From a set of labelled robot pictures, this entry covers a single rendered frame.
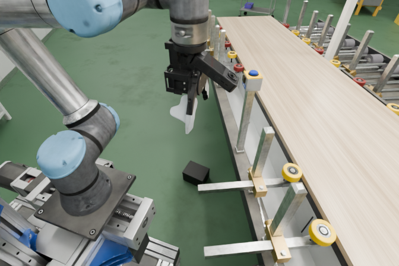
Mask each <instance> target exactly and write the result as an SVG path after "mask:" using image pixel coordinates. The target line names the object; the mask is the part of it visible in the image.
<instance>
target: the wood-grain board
mask: <svg viewBox="0 0 399 266"><path fill-rule="evenodd" d="M217 21H218V23H219V25H220V26H222V29H225V31H226V38H227V40H228V41H229V42H231V47H232V49H233V51H234V52H236V53H237V55H236V57H237V59H238V60H239V62H240V64H242V65H243V66H244V68H243V70H244V71H250V70H259V72H260V73H261V75H262V76H263V81H262V86H261V90H260V91H255V92H256V94H257V96H258V98H259V100H260V102H261V103H262V105H263V107H264V109H265V111H266V113H267V115H268V117H269V118H270V120H271V122H272V124H273V126H274V128H275V130H276V131H277V133H278V135H279V137H280V139H281V141H282V143H283V144H284V146H285V148H286V150H287V152H288V154H289V156H290V158H291V160H292V161H293V163H294V164H295V165H297V166H299V167H300V168H301V170H302V176H301V178H302V180H303V182H304V184H305V186H306V187H307V189H308V191H309V193H310V195H311V197H312V199H313V201H314V203H315V204H316V206H317V208H318V210H319V212H320V213H321V216H322V218H323V219H324V220H325V221H327V222H328V223H329V224H330V225H332V227H333V228H334V230H335V232H336V240H335V242H336V244H337V246H338V247H339V249H340V251H341V253H342V254H343V257H344V259H345V260H346V263H347V264H348V266H399V116H398V115H396V114H395V113H394V112H393V111H391V110H390V109H389V108H387V107H386V106H385V105H384V104H382V103H381V102H380V101H379V100H377V99H376V98H375V97H373V95H371V94H370V93H368V92H367V91H366V90H365V89H364V88H362V87H361V86H360V85H358V84H357V83H356V82H354V81H353V80H352V79H351V78H349V77H348V76H347V75H346V74H344V73H343V72H342V71H340V70H339V69H338V68H337V67H335V66H334V65H333V64H332V63H330V62H329V61H328V60H326V59H325V58H324V57H323V56H321V55H320V54H319V53H318V52H316V51H315V50H314V49H312V48H311V47H310V46H309V45H307V44H306V43H305V42H304V41H302V40H301V39H300V38H298V37H297V36H296V35H295V34H293V33H292V32H291V31H290V30H288V29H287V28H286V27H285V26H283V25H282V24H281V23H279V22H278V21H277V20H276V19H274V18H273V17H272V16H251V17H217Z"/></svg>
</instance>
